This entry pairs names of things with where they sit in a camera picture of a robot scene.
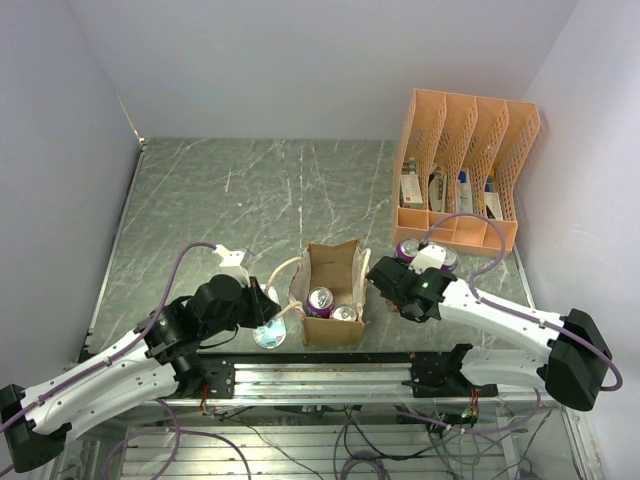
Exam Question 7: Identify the silver top soda can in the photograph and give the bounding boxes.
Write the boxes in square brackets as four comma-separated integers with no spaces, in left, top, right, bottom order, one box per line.
[330,304,358,322]

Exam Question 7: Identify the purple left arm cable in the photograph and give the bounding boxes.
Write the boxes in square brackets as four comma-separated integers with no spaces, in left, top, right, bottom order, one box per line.
[0,242,219,434]

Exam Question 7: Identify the purple Fanta can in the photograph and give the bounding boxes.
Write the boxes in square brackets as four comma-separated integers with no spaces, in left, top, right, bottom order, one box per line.
[394,238,421,264]
[441,246,459,272]

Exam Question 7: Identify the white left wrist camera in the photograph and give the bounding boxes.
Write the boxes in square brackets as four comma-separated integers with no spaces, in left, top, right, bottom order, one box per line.
[214,244,254,286]

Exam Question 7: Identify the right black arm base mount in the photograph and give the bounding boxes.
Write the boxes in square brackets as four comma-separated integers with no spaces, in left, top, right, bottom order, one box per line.
[401,344,498,398]

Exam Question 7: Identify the blue correction tape package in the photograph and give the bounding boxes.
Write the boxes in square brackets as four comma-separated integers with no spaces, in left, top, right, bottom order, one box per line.
[253,317,287,350]

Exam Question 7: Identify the white red box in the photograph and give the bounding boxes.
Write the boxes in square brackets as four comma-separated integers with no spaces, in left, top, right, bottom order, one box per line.
[400,170,424,209]

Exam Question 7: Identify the aluminium frame rail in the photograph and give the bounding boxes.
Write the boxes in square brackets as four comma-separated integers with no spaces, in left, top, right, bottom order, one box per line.
[89,362,581,406]

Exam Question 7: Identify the canvas bag with rope handles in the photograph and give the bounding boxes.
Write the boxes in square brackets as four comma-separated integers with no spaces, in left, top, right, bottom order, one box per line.
[266,239,371,347]

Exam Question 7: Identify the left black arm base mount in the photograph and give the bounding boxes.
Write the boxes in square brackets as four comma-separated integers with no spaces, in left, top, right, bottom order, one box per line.
[203,363,236,399]

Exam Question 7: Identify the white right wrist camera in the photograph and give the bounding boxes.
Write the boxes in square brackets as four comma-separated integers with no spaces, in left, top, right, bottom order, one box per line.
[409,244,447,275]

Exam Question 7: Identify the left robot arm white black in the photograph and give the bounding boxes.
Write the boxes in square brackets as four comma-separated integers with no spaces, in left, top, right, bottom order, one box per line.
[1,274,281,473]

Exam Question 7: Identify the tangled floor cables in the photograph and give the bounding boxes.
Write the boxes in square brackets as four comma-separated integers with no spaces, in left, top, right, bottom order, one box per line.
[104,399,546,480]

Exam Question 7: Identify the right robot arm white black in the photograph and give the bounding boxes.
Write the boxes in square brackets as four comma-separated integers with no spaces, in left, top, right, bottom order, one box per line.
[367,257,612,411]

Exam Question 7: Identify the white blue tube box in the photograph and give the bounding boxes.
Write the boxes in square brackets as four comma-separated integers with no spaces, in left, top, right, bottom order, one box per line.
[456,169,475,213]

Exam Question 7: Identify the orange plastic file organizer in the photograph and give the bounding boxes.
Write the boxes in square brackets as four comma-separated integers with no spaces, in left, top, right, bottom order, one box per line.
[391,89,541,257]

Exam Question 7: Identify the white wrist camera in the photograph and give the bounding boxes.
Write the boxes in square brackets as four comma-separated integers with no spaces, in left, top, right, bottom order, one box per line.
[214,244,254,286]
[409,244,447,275]

